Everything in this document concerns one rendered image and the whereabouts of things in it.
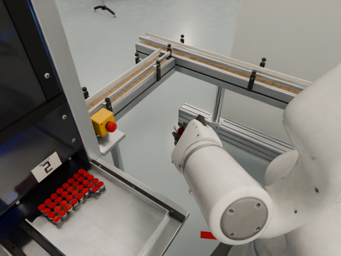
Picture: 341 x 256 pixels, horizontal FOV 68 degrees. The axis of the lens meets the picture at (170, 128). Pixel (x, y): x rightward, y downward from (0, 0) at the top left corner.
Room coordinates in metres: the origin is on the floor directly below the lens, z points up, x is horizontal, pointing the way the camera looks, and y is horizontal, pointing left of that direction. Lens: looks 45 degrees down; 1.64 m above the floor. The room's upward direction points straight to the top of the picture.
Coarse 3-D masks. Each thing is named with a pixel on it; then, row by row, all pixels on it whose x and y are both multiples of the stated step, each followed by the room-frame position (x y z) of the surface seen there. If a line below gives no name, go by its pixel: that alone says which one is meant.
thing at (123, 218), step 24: (96, 168) 0.53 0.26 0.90; (120, 192) 0.45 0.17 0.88; (96, 216) 0.37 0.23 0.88; (120, 216) 0.37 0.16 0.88; (144, 216) 0.37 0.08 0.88; (168, 216) 0.37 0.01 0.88; (48, 240) 0.28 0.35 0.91; (72, 240) 0.29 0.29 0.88; (96, 240) 0.29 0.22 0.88; (120, 240) 0.29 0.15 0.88; (144, 240) 0.29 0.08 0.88
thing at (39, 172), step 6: (54, 156) 0.48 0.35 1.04; (42, 162) 0.45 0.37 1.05; (54, 162) 0.47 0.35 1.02; (60, 162) 0.49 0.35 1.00; (36, 168) 0.43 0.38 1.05; (42, 168) 0.44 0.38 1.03; (48, 168) 0.46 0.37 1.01; (54, 168) 0.47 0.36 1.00; (36, 174) 0.42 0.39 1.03; (42, 174) 0.44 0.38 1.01; (48, 174) 0.45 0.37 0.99
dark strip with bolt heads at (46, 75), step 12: (12, 0) 0.54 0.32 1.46; (24, 0) 0.56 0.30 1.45; (12, 12) 0.53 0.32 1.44; (24, 12) 0.55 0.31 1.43; (24, 24) 0.54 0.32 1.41; (24, 36) 0.54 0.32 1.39; (36, 36) 0.56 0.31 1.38; (36, 48) 0.55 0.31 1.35; (36, 60) 0.54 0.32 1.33; (48, 60) 0.56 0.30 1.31; (36, 72) 0.53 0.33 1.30; (48, 72) 0.55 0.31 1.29; (48, 84) 0.54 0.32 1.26; (48, 96) 0.53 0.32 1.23
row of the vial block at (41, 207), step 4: (80, 172) 0.50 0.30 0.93; (76, 176) 0.48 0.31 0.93; (80, 176) 0.50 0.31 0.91; (68, 180) 0.47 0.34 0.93; (72, 180) 0.47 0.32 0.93; (76, 180) 0.48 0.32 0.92; (64, 184) 0.45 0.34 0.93; (68, 184) 0.45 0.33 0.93; (60, 188) 0.44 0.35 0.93; (64, 188) 0.44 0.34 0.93; (56, 192) 0.43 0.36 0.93; (60, 192) 0.42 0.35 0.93; (52, 196) 0.41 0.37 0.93; (56, 196) 0.41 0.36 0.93; (60, 196) 0.42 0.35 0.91; (48, 200) 0.40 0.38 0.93; (52, 200) 0.40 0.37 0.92; (48, 204) 0.38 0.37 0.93; (40, 208) 0.37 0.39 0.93; (44, 208) 0.37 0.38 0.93; (44, 216) 0.36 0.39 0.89
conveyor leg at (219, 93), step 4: (216, 88) 1.17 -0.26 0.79; (220, 88) 1.14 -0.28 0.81; (224, 88) 1.15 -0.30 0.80; (216, 92) 1.16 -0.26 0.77; (220, 92) 1.14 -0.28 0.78; (224, 92) 1.16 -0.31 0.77; (216, 96) 1.15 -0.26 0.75; (220, 96) 1.14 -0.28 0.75; (216, 100) 1.15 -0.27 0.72; (220, 100) 1.14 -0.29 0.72; (216, 104) 1.15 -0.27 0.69; (220, 104) 1.14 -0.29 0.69; (216, 108) 1.15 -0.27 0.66; (220, 108) 1.15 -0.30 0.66; (216, 112) 1.14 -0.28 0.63; (220, 112) 1.15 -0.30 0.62; (212, 116) 1.16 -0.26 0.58; (216, 116) 1.14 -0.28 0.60; (212, 120) 1.16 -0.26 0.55; (216, 120) 1.14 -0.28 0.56
